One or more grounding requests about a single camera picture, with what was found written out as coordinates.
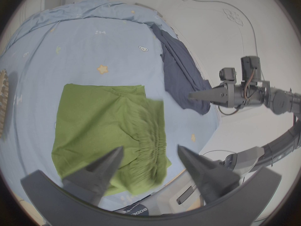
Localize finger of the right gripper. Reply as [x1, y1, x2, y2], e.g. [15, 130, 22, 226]
[188, 84, 227, 103]

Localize round woven basket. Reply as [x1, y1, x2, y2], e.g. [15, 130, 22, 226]
[0, 68, 9, 138]

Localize green shorts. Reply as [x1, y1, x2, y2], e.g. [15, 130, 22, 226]
[51, 83, 172, 195]

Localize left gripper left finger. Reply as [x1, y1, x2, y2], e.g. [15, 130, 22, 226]
[62, 145, 124, 206]

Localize dark blue garment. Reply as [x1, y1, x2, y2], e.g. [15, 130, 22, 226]
[150, 23, 212, 115]

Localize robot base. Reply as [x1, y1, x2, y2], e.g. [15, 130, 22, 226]
[111, 169, 238, 217]

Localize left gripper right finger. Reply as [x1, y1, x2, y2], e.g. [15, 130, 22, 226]
[177, 145, 241, 206]

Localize pale blue quilt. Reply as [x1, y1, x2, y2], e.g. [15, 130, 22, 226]
[5, 0, 165, 54]

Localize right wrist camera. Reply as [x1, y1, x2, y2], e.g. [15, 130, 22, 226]
[219, 67, 236, 84]

